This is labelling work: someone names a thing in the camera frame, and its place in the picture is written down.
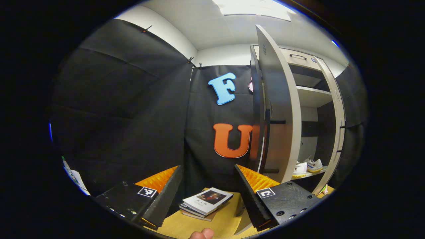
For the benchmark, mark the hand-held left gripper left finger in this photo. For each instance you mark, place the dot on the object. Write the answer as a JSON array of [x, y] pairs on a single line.
[[167, 196]]

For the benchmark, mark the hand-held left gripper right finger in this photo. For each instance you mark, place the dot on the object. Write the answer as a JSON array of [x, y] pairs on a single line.
[[247, 196]]

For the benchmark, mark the white canvas shoe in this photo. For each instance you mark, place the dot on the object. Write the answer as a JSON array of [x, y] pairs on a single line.
[[315, 165], [299, 168]]

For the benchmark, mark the white shoe cabinet door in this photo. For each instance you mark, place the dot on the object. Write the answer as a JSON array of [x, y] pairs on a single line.
[[279, 116], [337, 109]]

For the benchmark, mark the white and grey shoe cabinet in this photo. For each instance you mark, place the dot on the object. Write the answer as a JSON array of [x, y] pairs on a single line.
[[256, 99]]

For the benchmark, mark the thin white cabinet shelf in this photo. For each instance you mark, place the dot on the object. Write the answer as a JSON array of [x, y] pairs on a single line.
[[308, 174]]

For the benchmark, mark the wide white cabinet shelf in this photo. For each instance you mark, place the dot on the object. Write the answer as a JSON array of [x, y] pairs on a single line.
[[313, 97]]

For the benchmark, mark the white cabinet drawer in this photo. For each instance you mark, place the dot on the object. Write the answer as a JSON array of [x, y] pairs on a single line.
[[300, 63]]

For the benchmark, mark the thin dark book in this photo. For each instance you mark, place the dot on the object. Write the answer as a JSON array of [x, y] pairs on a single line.
[[189, 209]]

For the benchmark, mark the thin pale book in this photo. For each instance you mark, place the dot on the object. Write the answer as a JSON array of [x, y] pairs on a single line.
[[199, 217]]

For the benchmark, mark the white portrait cover book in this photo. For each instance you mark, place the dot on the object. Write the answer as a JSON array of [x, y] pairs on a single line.
[[206, 200]]

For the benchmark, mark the white paper sheet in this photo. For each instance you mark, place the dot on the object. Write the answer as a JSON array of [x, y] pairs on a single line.
[[77, 179]]

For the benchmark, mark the black backdrop cloth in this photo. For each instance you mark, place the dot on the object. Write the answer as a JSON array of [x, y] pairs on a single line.
[[116, 116], [357, 126]]

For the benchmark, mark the large ceiling light panel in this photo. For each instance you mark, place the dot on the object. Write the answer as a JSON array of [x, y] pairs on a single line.
[[255, 8]]

